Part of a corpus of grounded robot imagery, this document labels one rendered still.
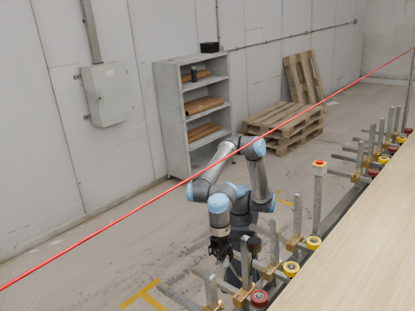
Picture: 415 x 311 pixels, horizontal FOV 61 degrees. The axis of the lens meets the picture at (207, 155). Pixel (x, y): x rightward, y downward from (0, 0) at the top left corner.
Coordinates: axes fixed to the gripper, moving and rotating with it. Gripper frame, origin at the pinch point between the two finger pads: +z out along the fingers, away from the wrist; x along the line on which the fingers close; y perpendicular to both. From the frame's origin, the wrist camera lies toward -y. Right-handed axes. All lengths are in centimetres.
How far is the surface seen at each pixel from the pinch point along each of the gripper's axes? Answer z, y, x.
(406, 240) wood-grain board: 10, -79, 58
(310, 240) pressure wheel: 10, -51, 18
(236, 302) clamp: 15.6, 3.5, 7.9
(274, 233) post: -4.0, -28.7, 8.8
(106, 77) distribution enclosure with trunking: -53, -100, -223
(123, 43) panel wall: -80, -142, -245
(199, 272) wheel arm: 14.5, -0.5, -18.6
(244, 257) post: -5.8, -3.7, 8.3
